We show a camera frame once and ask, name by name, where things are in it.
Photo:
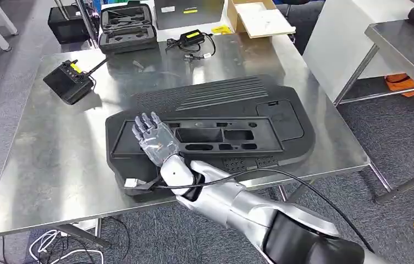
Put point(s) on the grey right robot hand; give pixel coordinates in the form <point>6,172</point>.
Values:
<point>157,144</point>

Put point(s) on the black plastic trim panel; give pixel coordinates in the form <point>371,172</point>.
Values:
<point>134,144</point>

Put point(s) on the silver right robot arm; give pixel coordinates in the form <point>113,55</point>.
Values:
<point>228,204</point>

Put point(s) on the large black door panel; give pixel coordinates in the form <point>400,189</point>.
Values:
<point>210,94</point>

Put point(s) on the steel work table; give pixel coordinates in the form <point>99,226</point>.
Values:
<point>57,164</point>

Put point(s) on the black remote controller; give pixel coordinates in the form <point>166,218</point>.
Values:
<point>67,83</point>

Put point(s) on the open black foam case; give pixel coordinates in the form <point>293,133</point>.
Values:
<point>126,32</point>

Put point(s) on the yellow label tag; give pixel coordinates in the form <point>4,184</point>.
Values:
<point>221,30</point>

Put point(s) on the dark box with yellow label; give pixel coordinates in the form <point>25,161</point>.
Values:
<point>192,16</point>

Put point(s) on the cardboard box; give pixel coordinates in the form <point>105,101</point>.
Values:
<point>233,16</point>

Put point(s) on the black equipment box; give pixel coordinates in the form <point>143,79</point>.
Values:
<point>66,23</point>

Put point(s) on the white flat board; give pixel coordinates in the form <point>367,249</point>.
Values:
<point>265,20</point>

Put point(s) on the white cabinet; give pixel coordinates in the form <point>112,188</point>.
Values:
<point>338,43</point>

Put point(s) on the orange floor object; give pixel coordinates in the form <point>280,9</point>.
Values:
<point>403,84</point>

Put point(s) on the steel side table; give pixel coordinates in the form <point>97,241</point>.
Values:
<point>407,47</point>

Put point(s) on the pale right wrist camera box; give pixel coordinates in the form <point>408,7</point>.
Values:
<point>132,183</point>

